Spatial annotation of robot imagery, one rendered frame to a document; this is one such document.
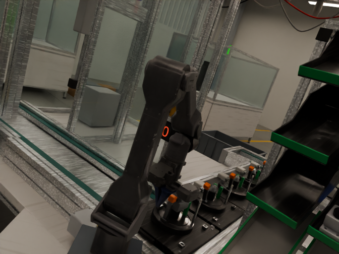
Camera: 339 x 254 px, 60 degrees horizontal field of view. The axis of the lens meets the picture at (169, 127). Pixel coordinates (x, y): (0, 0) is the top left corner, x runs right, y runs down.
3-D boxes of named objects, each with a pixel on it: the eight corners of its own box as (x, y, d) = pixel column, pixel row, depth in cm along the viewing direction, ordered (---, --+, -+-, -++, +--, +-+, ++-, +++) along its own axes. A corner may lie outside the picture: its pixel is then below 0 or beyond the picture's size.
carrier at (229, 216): (219, 234, 99) (232, 202, 96) (165, 198, 111) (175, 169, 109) (244, 215, 119) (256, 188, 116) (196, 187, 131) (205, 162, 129)
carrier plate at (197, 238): (179, 264, 78) (181, 258, 77) (118, 216, 90) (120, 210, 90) (217, 236, 98) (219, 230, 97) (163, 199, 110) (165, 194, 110)
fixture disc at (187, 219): (177, 241, 84) (179, 235, 84) (142, 215, 91) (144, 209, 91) (200, 227, 96) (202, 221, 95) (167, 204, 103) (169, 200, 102)
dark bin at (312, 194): (294, 231, 64) (301, 206, 60) (245, 199, 73) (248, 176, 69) (346, 175, 80) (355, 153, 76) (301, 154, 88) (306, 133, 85)
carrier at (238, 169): (262, 201, 139) (272, 178, 137) (219, 178, 152) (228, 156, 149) (275, 191, 159) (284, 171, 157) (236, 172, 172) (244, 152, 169)
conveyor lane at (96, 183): (169, 291, 80) (180, 261, 78) (17, 158, 123) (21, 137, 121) (214, 253, 104) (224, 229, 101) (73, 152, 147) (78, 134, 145)
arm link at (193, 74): (184, 82, 49) (210, 42, 54) (143, 68, 52) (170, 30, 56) (188, 157, 74) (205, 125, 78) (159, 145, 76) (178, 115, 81)
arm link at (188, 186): (156, 141, 85) (142, 142, 80) (209, 170, 76) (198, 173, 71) (148, 166, 87) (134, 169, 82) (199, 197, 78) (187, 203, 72)
